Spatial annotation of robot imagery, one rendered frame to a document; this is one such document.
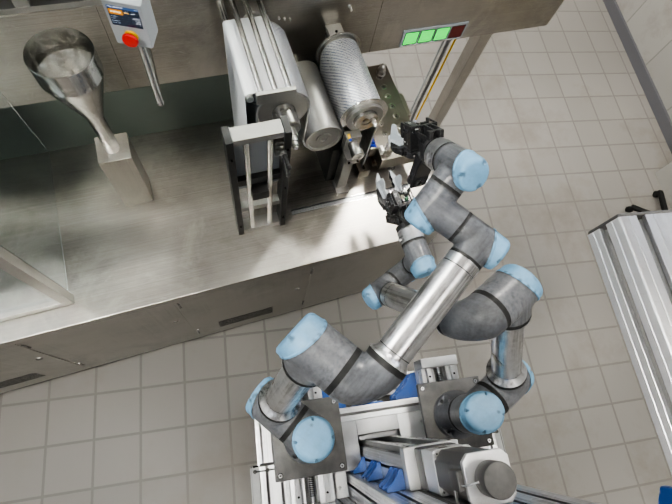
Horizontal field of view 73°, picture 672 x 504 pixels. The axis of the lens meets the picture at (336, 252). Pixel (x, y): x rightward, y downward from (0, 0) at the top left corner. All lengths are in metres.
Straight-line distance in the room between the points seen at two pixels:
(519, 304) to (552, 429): 1.67
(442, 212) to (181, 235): 0.94
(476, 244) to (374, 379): 0.34
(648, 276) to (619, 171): 3.14
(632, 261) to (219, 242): 1.31
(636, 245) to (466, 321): 0.69
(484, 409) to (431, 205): 0.70
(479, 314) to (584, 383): 1.84
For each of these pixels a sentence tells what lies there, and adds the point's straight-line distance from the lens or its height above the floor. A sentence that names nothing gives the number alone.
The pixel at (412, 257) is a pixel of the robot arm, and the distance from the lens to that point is 1.37.
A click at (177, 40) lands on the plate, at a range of 1.50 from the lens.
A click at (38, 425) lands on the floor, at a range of 2.57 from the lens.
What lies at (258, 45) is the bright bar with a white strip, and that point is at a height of 1.45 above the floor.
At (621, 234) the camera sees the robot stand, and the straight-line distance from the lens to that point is 0.48.
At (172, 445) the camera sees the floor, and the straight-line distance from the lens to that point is 2.40.
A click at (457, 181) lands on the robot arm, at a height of 1.60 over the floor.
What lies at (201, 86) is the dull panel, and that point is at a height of 1.10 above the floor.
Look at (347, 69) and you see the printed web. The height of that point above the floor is 1.31.
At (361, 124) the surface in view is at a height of 1.24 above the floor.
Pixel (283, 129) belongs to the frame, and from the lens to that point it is 1.13.
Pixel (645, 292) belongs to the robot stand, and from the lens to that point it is 0.47.
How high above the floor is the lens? 2.36
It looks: 68 degrees down
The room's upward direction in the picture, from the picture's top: 21 degrees clockwise
